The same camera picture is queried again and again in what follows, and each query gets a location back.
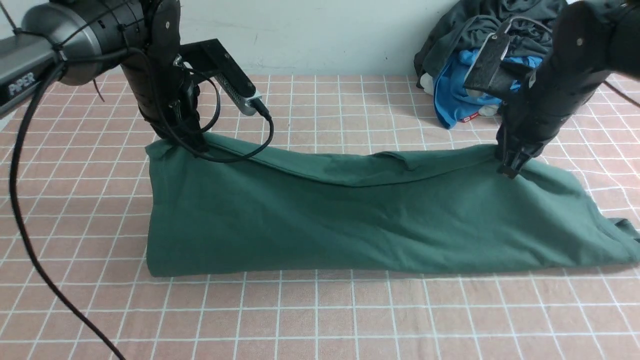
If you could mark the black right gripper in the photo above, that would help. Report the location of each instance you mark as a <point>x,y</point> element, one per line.
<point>546,99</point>

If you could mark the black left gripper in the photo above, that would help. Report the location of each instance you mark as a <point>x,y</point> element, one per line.
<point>166,97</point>

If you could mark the green long-sleeved shirt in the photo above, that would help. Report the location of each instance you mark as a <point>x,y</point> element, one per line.
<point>419,212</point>

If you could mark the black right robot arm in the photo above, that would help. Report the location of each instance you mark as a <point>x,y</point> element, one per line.
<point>591,40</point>

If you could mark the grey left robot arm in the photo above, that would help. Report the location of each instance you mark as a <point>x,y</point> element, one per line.
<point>75,41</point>

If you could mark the blue garment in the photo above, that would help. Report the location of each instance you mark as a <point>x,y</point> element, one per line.
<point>449,88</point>

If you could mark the pink checkered tablecloth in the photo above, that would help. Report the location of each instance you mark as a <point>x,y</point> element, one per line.
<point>87,198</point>

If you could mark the dark grey garment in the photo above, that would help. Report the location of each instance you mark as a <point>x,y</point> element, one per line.
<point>467,25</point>

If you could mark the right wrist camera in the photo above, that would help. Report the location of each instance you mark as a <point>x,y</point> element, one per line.
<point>491,74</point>

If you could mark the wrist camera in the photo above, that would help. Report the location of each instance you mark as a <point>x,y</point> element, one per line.
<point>491,74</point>
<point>209,59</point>

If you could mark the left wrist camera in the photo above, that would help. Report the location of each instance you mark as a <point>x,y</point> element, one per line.
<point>209,59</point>

